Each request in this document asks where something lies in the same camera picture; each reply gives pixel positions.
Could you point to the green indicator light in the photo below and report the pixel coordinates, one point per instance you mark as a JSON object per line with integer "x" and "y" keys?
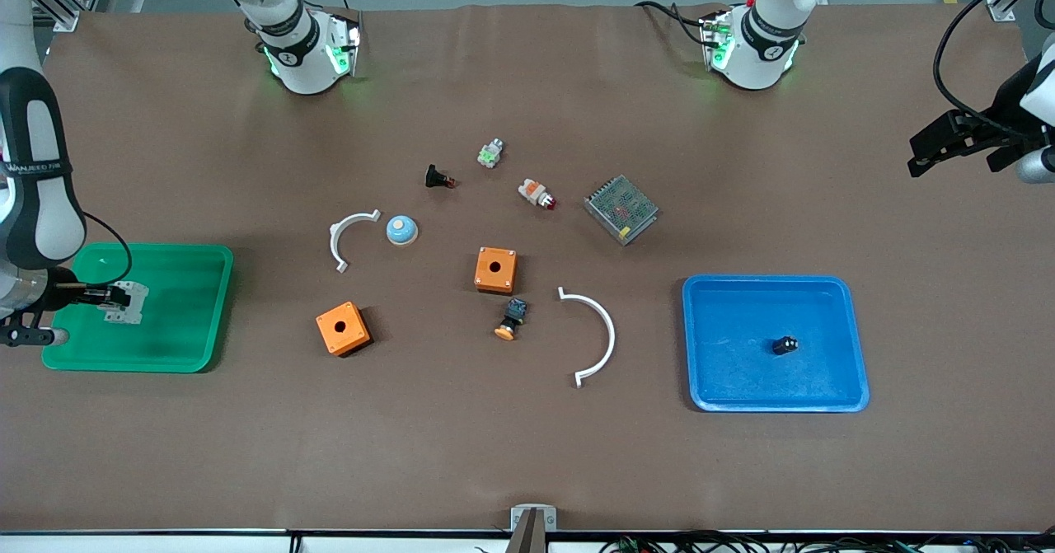
{"x": 490, "y": 153}

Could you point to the green plastic tray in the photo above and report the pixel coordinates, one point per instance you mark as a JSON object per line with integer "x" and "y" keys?
{"x": 165, "y": 322}

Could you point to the red indicator light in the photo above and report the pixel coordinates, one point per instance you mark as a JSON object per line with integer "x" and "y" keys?
{"x": 534, "y": 191}

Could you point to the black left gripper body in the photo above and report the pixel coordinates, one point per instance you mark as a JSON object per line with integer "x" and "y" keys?
{"x": 978, "y": 134}

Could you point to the grey metal table bracket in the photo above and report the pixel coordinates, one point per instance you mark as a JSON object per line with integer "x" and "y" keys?
{"x": 519, "y": 513}

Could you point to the black pushbutton orange cap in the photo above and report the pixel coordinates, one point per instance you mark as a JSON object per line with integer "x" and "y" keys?
{"x": 512, "y": 317}

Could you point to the black pushbutton red tip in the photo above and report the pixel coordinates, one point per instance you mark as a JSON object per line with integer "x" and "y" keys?
{"x": 435, "y": 176}

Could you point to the orange button box plain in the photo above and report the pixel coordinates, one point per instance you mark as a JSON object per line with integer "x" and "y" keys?
{"x": 343, "y": 329}

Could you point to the small black capacitor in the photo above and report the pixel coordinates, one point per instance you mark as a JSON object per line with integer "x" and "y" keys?
{"x": 785, "y": 345}

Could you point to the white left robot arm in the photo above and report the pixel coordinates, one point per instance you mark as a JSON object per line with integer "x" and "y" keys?
{"x": 754, "y": 58}

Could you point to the dark pointed camera post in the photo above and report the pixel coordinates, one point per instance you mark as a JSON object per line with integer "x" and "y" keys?
{"x": 527, "y": 536}

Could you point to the large white plastic arc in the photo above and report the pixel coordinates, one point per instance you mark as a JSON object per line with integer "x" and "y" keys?
{"x": 611, "y": 335}

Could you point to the blue dome buzzer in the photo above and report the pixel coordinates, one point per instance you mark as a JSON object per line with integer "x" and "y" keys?
{"x": 401, "y": 231}

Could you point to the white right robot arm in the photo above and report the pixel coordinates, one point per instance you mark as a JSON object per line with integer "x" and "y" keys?
{"x": 33, "y": 207}

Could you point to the brown table mat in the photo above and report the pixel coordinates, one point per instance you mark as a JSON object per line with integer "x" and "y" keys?
{"x": 494, "y": 438}

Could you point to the small white plastic arc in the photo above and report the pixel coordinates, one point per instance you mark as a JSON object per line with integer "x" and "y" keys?
{"x": 333, "y": 244}

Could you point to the orange button box grey screws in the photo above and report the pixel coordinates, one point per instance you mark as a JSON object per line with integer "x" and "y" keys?
{"x": 496, "y": 270}

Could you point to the metal mesh power supply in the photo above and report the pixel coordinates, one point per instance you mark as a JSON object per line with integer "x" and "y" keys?
{"x": 621, "y": 209}

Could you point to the white circuit breaker red switch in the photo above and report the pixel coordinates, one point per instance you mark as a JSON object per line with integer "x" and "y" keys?
{"x": 132, "y": 310}

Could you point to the blue plastic tray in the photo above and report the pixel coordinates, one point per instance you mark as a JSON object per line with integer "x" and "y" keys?
{"x": 742, "y": 343}

